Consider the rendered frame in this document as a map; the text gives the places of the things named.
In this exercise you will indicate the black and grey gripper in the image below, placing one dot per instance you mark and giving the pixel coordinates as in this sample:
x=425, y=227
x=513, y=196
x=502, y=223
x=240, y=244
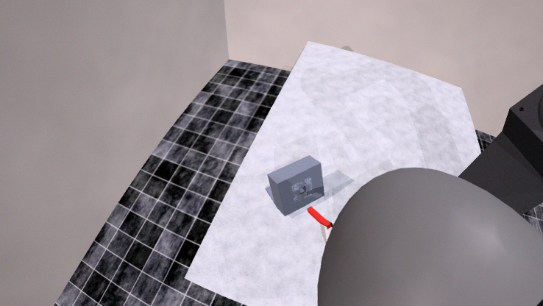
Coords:
x=324, y=230

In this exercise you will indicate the dark grey panel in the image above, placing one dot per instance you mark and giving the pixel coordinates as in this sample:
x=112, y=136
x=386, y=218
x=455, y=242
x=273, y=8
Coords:
x=296, y=185

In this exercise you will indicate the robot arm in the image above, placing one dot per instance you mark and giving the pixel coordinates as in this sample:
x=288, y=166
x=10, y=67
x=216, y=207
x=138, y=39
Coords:
x=423, y=237

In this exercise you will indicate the red rectangular peg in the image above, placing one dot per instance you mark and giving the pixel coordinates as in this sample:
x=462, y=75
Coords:
x=318, y=217

